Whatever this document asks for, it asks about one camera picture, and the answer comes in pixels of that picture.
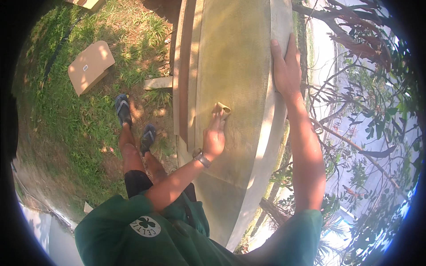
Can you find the person's left hand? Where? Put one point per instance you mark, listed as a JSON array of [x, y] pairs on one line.
[[213, 138]]

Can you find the person's right hand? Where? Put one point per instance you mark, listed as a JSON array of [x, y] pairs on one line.
[[288, 76]]

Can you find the person's left fingers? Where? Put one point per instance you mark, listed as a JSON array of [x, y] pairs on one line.
[[218, 119]]

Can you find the yellow scrubbing sponge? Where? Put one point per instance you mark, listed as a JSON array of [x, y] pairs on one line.
[[226, 109]]

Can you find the grey wrist watch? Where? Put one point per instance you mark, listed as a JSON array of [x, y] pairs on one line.
[[203, 160]]

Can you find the small concrete slab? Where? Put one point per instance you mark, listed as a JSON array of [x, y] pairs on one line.
[[158, 83]]

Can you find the person's legs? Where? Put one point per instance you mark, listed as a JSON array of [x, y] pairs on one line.
[[131, 159]]

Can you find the person's body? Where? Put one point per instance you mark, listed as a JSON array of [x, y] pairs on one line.
[[159, 232]]

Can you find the flat brown cardboard box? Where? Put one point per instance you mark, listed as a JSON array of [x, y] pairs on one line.
[[89, 66]]

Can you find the tree branches with leaves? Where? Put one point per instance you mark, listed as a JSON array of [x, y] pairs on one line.
[[362, 116]]

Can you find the small cardboard scrap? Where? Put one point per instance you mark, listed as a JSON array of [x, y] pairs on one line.
[[87, 208]]

